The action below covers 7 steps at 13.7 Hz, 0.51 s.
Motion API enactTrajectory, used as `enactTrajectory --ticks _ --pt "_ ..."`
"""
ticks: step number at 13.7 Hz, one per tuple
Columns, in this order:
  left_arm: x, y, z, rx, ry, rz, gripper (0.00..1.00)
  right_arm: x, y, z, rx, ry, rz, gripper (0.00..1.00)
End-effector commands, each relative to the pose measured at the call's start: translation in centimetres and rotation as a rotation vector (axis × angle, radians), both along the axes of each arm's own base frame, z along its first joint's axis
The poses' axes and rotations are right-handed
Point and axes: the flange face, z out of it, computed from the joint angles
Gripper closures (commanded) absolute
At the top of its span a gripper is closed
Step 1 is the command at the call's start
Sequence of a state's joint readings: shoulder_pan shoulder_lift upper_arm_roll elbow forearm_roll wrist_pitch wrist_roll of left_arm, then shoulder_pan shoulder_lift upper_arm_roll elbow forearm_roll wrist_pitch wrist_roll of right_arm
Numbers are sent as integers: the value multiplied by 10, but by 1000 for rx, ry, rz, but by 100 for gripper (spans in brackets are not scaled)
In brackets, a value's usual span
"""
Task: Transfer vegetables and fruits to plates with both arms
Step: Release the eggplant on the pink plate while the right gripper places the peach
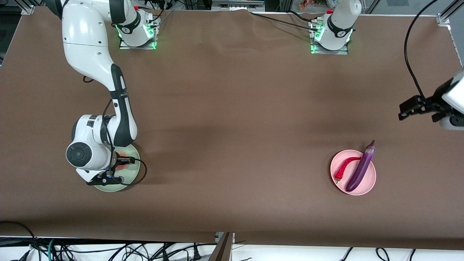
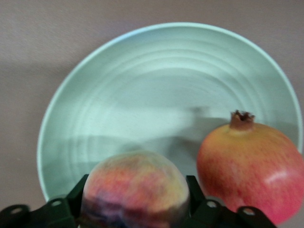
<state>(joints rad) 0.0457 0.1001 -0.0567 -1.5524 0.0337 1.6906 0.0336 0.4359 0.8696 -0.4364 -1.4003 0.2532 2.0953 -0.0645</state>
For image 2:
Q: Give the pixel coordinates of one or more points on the pale green ribbed plate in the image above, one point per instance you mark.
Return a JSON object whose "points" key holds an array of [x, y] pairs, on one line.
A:
{"points": [[154, 83]]}

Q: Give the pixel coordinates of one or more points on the pink fuzzy peach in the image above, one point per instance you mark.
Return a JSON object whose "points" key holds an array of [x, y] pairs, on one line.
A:
{"points": [[135, 185]]}

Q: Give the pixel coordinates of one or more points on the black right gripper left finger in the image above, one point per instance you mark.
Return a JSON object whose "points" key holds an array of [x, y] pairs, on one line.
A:
{"points": [[47, 213]]}

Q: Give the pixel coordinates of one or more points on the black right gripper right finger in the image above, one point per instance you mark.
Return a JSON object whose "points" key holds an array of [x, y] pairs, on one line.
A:
{"points": [[213, 216]]}

